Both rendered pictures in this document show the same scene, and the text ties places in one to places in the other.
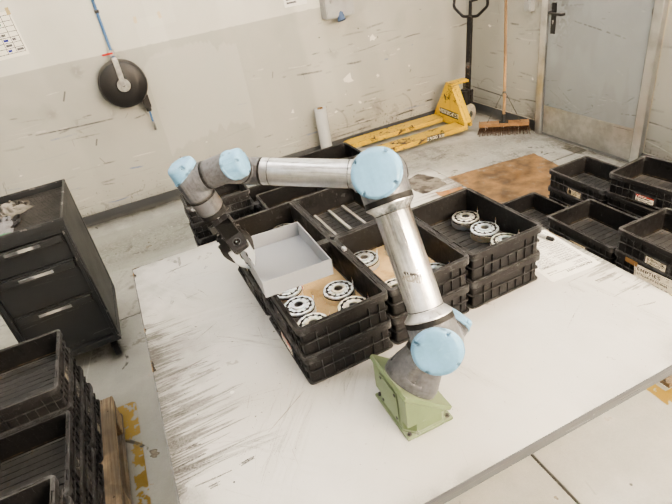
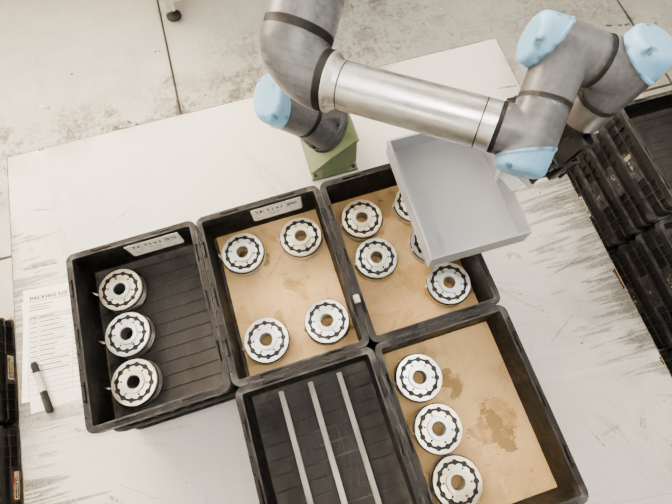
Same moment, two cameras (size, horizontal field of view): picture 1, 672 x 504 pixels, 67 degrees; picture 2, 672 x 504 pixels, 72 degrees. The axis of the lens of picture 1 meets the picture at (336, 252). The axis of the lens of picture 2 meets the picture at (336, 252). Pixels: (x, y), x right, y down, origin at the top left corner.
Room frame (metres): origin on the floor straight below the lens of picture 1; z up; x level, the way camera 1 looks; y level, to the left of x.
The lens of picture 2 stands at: (1.72, -0.05, 1.91)
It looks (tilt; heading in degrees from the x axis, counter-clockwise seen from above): 70 degrees down; 186
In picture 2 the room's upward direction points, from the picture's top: 3 degrees counter-clockwise
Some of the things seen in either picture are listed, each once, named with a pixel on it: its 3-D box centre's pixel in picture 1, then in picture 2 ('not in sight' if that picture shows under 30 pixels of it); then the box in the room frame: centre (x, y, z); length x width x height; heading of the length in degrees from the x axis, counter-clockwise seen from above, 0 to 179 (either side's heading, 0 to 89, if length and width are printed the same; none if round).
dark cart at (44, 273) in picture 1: (55, 280); not in sight; (2.48, 1.57, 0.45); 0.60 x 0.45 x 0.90; 19
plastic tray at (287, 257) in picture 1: (283, 256); (454, 189); (1.28, 0.16, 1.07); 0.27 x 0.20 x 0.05; 19
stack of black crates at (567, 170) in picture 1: (591, 199); not in sight; (2.57, -1.53, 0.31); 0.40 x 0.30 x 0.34; 19
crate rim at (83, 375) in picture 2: (469, 220); (146, 320); (1.55, -0.48, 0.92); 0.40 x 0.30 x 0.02; 21
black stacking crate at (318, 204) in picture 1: (345, 219); (332, 464); (1.82, -0.06, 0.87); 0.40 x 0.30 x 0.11; 21
